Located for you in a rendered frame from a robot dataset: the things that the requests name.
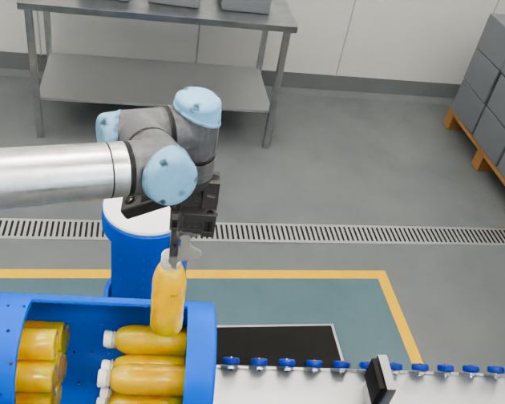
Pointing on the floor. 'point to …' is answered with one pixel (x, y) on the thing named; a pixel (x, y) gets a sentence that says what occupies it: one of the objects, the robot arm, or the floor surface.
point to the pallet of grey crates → (494, 105)
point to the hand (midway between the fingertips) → (171, 255)
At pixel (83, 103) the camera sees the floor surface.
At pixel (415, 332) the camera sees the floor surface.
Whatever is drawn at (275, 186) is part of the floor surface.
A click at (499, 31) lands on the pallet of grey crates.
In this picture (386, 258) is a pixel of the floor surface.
